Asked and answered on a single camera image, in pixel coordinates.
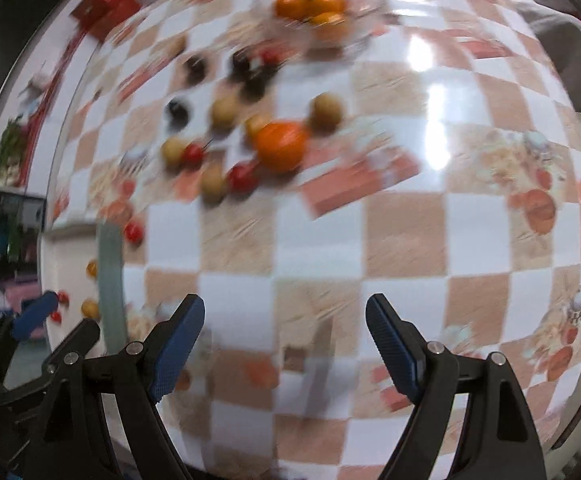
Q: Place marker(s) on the red gift box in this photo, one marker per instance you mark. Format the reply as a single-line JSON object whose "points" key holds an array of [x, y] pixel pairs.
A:
{"points": [[105, 7]]}

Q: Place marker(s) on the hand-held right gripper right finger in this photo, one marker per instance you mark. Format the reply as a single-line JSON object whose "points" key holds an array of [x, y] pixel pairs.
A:
{"points": [[395, 355]]}

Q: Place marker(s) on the large orange tangerine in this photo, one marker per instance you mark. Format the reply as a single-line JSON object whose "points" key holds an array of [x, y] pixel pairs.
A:
{"points": [[281, 145]]}

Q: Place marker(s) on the clear glass bowl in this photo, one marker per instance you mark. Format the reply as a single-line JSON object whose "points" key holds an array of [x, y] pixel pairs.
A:
{"points": [[360, 35]]}

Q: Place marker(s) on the white tray with green rim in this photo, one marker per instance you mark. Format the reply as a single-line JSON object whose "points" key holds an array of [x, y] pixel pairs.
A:
{"points": [[70, 255]]}

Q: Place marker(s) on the dark purple grape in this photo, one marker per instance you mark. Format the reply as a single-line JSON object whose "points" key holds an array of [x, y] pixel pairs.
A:
{"points": [[194, 68], [178, 110], [253, 85], [240, 60]]}

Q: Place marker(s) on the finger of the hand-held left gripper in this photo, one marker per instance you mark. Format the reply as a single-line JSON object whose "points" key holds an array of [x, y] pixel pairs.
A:
{"points": [[83, 332], [33, 317]]}

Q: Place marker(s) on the checkered printed tablecloth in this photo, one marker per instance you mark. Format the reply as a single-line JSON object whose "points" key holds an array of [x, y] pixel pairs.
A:
{"points": [[405, 240]]}

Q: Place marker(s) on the grey cushion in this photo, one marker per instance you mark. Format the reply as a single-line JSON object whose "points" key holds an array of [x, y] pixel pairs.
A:
{"points": [[565, 45]]}

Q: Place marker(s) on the dark cabinet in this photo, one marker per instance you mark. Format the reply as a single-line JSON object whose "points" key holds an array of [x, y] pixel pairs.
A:
{"points": [[5, 230]]}

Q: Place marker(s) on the small orange kumquat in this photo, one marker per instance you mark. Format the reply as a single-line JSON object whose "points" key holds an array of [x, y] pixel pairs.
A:
{"points": [[329, 26], [92, 268], [329, 3], [290, 6], [255, 124]]}

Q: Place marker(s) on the green plant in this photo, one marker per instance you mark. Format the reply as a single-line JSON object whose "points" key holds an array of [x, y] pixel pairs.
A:
{"points": [[10, 152]]}

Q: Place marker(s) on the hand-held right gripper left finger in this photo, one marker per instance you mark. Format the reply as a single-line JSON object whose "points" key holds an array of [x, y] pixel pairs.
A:
{"points": [[178, 355]]}

